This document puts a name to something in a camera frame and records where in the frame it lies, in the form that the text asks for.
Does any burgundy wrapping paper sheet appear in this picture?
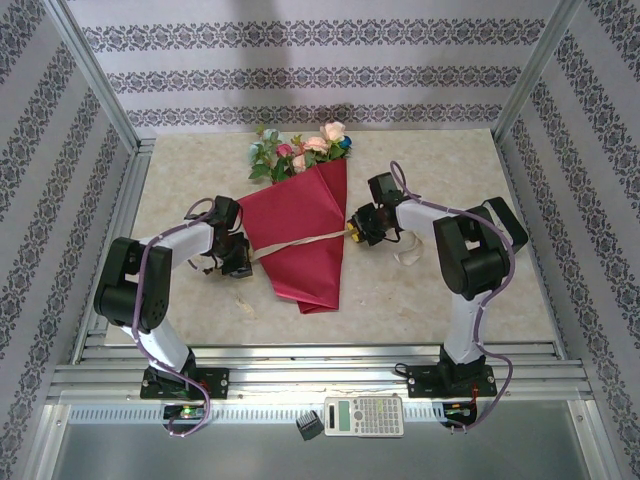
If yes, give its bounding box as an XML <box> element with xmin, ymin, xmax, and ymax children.
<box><xmin>235</xmin><ymin>158</ymin><xmax>351</xmax><ymax>316</ymax></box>

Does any cream printed ribbon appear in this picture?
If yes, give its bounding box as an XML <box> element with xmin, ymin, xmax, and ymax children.
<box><xmin>197</xmin><ymin>227</ymin><xmax>426</xmax><ymax>276</ymax></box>

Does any magenta pink rose stem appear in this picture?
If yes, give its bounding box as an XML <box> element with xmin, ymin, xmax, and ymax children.
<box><xmin>275</xmin><ymin>143</ymin><xmax>296</xmax><ymax>181</ymax></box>

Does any pale teal flower stem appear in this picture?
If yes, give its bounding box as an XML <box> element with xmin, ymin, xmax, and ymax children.
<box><xmin>247</xmin><ymin>124</ymin><xmax>289</xmax><ymax>184</ymax></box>

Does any left green-lit controller board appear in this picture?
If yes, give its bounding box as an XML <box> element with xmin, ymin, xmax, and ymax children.
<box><xmin>163</xmin><ymin>403</ymin><xmax>209</xmax><ymax>420</ymax></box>

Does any green-lit controller board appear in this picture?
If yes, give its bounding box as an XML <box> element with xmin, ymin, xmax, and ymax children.
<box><xmin>442</xmin><ymin>402</ymin><xmax>477</xmax><ymax>421</ymax></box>
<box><xmin>163</xmin><ymin>403</ymin><xmax>209</xmax><ymax>420</ymax></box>

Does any white scientific calculator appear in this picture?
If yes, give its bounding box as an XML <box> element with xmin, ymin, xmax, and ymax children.
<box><xmin>323</xmin><ymin>394</ymin><xmax>404</xmax><ymax>439</ymax></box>

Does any right green-lit controller board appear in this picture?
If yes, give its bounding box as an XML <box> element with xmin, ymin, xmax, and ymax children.
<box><xmin>442</xmin><ymin>402</ymin><xmax>477</xmax><ymax>421</ymax></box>

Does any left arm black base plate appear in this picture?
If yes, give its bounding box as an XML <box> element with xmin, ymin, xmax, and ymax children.
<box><xmin>139</xmin><ymin>367</ymin><xmax>230</xmax><ymax>401</ymax></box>

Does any aluminium profile frame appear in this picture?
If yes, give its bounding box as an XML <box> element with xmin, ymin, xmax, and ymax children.
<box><xmin>19</xmin><ymin>0</ymin><xmax>621</xmax><ymax>480</ymax></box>

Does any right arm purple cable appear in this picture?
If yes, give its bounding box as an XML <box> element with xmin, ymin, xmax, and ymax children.
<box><xmin>389</xmin><ymin>159</ymin><xmax>516</xmax><ymax>435</ymax></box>

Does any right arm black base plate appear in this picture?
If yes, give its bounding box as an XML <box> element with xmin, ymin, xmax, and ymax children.
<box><xmin>407</xmin><ymin>364</ymin><xmax>494</xmax><ymax>400</ymax></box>

